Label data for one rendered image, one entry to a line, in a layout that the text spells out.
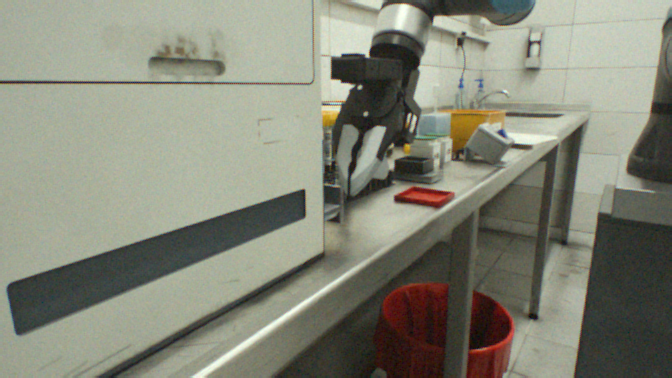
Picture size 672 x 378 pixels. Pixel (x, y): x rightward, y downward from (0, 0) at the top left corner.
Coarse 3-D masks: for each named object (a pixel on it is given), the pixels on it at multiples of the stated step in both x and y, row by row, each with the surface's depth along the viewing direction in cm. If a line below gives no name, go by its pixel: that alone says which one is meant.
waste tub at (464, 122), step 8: (440, 112) 103; (448, 112) 102; (456, 112) 114; (464, 112) 113; (472, 112) 111; (480, 112) 110; (488, 112) 109; (496, 112) 102; (504, 112) 105; (456, 120) 101; (464, 120) 100; (472, 120) 99; (480, 120) 98; (488, 120) 97; (496, 120) 102; (504, 120) 107; (456, 128) 102; (464, 128) 101; (472, 128) 99; (496, 128) 103; (456, 136) 102; (464, 136) 101; (456, 144) 102; (464, 144) 101; (456, 152) 103
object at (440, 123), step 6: (426, 114) 94; (432, 114) 94; (438, 114) 94; (444, 114) 94; (450, 114) 97; (420, 120) 91; (426, 120) 91; (432, 120) 90; (438, 120) 90; (444, 120) 94; (450, 120) 98; (420, 126) 91; (426, 126) 91; (432, 126) 90; (438, 126) 91; (444, 126) 94; (420, 132) 92; (426, 132) 91; (432, 132) 90; (438, 132) 92; (444, 132) 95
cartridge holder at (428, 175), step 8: (400, 160) 74; (408, 160) 78; (416, 160) 77; (424, 160) 76; (432, 160) 75; (392, 168) 78; (400, 168) 75; (408, 168) 74; (416, 168) 73; (424, 168) 73; (432, 168) 76; (392, 176) 75; (400, 176) 75; (408, 176) 74; (416, 176) 73; (424, 176) 72; (432, 176) 72; (440, 176) 75
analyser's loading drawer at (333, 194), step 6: (324, 186) 45; (330, 186) 45; (336, 186) 44; (342, 186) 44; (324, 192) 45; (330, 192) 45; (336, 192) 45; (342, 192) 45; (324, 198) 46; (330, 198) 45; (336, 198) 45; (342, 198) 45; (324, 204) 45; (330, 204) 45; (336, 204) 45; (342, 204) 45; (324, 210) 43; (330, 210) 43; (336, 210) 44; (342, 210) 45; (324, 216) 42; (330, 216) 44; (336, 216) 45; (342, 216) 45
